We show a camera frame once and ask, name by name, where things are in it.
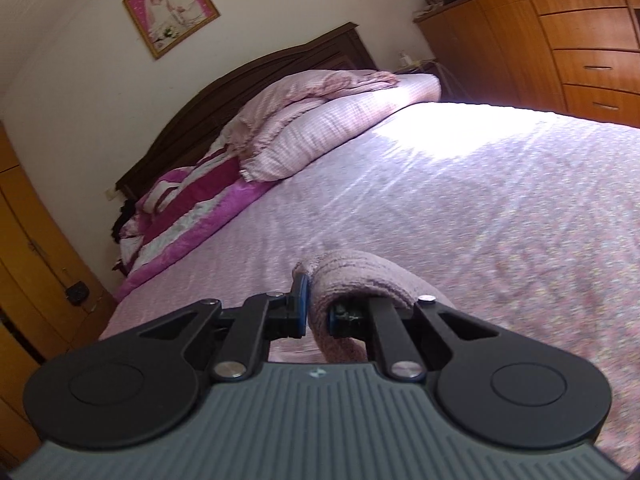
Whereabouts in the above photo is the pink knit cardigan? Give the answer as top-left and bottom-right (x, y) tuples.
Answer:
(292, 249), (453, 364)

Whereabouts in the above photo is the brown wooden dresser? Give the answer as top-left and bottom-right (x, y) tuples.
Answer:
(415, 0), (639, 127)

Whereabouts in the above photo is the yellow wooden wardrobe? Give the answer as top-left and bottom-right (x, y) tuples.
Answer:
(1, 133), (116, 469)

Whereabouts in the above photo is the framed wedding photo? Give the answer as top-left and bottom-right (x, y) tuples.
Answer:
(122, 0), (220, 60)

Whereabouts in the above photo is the dark wooden headboard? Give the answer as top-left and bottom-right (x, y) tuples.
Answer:
(115, 22), (376, 200)

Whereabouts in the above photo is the magenta striped blanket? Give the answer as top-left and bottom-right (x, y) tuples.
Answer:
(113, 142), (274, 301)

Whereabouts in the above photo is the pink floral bed sheet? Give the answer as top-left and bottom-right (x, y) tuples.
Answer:
(106, 103), (639, 468)

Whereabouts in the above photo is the pink checked quilt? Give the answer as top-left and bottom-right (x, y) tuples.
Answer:
(210, 70), (442, 182)

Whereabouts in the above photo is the small black hanging pouch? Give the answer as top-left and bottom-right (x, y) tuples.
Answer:
(65, 281), (90, 307)

